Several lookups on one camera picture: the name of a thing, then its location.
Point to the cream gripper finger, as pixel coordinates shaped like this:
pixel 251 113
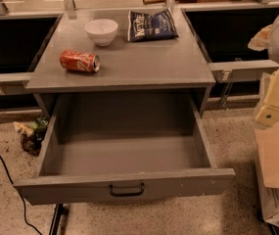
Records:
pixel 260 41
pixel 267 113

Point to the red coke can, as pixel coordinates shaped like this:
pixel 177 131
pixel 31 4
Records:
pixel 79 61

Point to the grey cabinet with top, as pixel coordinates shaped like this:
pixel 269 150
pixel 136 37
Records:
pixel 124 65

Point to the open grey top drawer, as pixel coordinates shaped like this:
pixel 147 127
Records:
pixel 98 139

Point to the cardboard box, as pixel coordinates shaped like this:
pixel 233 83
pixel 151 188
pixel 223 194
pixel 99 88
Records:
pixel 267 171

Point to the dark blue chip bag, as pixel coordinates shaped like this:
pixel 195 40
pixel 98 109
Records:
pixel 147 27

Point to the wooden stick in background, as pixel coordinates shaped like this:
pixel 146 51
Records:
pixel 148 2

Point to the white ceramic bowl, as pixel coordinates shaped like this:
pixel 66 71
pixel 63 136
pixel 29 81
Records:
pixel 102 32

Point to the crumpled snack bags on floor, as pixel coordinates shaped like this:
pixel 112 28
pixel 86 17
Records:
pixel 31 136

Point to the black drawer handle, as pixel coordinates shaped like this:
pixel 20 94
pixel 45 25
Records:
pixel 121 192

